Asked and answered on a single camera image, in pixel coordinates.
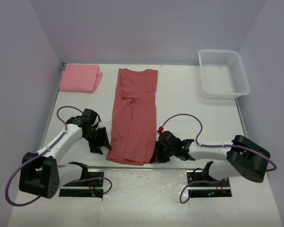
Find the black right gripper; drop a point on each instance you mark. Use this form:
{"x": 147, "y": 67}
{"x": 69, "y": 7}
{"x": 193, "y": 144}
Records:
{"x": 161, "y": 152}

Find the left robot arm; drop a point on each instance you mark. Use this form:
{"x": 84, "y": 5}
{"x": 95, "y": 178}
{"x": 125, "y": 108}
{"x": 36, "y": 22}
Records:
{"x": 41, "y": 175}

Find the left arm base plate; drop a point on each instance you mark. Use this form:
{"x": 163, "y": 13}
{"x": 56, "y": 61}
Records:
{"x": 91, "y": 189}

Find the red t shirt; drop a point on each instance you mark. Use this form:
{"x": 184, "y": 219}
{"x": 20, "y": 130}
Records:
{"x": 134, "y": 124}

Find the white plastic basket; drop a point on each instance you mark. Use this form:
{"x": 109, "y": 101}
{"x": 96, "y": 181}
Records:
{"x": 222, "y": 74}

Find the folded pink t shirt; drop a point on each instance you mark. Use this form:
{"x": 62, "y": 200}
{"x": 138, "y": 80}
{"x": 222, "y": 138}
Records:
{"x": 83, "y": 78}

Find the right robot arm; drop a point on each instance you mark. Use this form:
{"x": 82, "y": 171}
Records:
{"x": 241, "y": 157}

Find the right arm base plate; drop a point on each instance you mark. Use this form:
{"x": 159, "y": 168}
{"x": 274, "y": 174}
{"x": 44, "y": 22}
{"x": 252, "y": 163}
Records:
{"x": 206, "y": 190}

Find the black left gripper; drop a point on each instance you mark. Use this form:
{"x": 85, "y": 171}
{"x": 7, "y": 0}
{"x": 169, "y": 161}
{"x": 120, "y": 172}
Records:
{"x": 97, "y": 138}

